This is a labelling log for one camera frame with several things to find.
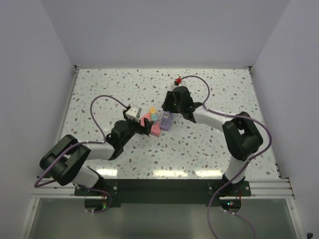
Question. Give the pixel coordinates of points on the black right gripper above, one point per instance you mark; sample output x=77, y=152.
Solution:
x=167, y=106

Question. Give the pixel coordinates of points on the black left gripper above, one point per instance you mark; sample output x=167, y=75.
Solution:
x=145, y=130

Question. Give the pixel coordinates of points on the pink triangular power strip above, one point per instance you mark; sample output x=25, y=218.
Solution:
x=156, y=126

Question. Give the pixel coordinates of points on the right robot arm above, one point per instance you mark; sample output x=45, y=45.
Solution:
x=241, y=135

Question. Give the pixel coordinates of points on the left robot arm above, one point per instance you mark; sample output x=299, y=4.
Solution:
x=64, y=162

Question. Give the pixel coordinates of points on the purple power strip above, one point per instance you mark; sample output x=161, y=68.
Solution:
x=166, y=120

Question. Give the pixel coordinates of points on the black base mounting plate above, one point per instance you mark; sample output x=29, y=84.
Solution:
x=115, y=192

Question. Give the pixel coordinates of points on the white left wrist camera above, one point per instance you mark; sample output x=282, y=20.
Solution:
x=133, y=113

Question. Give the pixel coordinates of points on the aluminium front rail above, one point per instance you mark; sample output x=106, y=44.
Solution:
x=252, y=188

